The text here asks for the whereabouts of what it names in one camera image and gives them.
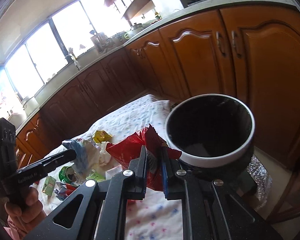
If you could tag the silver bubble foil mat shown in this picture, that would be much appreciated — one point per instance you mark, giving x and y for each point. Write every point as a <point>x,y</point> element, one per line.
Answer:
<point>262,178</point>

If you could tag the chrome sink faucet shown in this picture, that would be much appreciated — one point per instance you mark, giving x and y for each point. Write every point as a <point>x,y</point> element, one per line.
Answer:
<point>70,56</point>

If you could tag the white rice cooker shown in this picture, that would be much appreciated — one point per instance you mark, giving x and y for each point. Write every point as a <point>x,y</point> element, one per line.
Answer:
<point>17,118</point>

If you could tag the red white 1928 box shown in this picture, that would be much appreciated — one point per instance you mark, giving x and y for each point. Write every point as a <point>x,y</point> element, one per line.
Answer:
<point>113,171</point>

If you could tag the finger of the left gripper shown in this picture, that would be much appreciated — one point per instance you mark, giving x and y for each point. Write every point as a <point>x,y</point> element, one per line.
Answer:
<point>50,163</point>

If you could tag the white tissue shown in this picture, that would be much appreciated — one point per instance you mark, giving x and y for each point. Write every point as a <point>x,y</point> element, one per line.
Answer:
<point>103,156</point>

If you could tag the blue white wrapper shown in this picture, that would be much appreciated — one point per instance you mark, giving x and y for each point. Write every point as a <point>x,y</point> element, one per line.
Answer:
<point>87,155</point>

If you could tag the green juice carton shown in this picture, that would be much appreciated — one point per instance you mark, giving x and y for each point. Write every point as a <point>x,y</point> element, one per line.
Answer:
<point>49,185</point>

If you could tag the white pot by window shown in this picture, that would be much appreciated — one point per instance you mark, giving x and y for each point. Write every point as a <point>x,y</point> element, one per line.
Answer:
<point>29,104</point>

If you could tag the wooden lower cabinets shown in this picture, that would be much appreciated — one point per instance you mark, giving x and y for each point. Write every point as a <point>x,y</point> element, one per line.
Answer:
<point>251,52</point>

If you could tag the yellow wrapper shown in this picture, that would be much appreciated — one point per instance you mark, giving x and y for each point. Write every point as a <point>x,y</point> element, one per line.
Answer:
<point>101,136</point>

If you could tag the red snack bag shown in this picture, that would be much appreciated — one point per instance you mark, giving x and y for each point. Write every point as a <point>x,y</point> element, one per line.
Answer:
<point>130,148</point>

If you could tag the black bin with white rim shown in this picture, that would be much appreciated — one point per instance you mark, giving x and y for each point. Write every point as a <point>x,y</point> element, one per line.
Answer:
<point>215,135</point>

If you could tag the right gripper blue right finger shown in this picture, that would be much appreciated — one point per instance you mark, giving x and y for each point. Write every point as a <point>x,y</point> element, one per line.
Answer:
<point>211,209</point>

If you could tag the person's left hand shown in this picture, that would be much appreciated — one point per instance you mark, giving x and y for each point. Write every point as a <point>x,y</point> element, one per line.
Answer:
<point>20,223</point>

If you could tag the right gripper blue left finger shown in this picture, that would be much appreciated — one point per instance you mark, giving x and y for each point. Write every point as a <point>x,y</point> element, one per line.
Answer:
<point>96,210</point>

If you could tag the white ceramic pot with lid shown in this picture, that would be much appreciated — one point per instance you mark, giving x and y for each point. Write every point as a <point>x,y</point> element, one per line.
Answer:
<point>135,29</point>

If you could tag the green spout pouch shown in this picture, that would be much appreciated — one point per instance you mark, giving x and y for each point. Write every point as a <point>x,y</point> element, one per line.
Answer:
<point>95,176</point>

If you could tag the condiment jars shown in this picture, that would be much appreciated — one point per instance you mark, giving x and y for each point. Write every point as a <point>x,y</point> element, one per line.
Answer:
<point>157,16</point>

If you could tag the wooden knife block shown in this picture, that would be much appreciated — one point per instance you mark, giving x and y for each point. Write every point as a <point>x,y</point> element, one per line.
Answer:
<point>99,42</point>

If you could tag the crushed green can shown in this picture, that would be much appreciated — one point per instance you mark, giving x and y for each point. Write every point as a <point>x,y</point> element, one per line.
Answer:
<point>67,175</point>

